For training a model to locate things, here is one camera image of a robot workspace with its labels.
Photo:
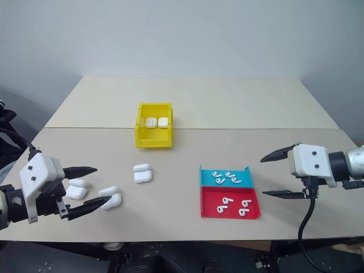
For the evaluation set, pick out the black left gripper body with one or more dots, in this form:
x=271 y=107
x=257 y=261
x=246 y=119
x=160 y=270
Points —
x=49 y=199

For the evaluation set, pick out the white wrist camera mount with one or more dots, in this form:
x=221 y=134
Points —
x=308 y=160
x=37 y=170

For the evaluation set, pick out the red shallow tray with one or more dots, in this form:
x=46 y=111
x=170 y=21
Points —
x=210 y=203

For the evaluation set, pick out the light wooden board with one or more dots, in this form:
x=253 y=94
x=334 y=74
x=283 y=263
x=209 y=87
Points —
x=351 y=246

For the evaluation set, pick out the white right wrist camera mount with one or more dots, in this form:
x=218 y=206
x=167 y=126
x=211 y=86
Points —
x=308 y=160

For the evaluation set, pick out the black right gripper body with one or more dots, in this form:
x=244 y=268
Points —
x=305 y=190

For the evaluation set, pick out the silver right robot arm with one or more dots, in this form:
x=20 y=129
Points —
x=354 y=162

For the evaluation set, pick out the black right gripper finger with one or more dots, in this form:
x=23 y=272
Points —
x=284 y=194
x=277 y=156

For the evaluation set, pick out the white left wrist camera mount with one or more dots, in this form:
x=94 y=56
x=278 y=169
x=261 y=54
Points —
x=37 y=170

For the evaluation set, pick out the blue shallow tray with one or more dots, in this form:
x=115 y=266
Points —
x=206 y=179

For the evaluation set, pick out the yellow plastic bin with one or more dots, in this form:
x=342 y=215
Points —
x=153 y=140

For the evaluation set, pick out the white earbud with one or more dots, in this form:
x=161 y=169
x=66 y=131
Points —
x=218 y=181
x=241 y=212
x=228 y=173
x=244 y=203
x=215 y=173
x=220 y=210
x=226 y=200
x=234 y=180

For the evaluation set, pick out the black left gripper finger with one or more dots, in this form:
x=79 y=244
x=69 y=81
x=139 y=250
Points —
x=88 y=205
x=81 y=171

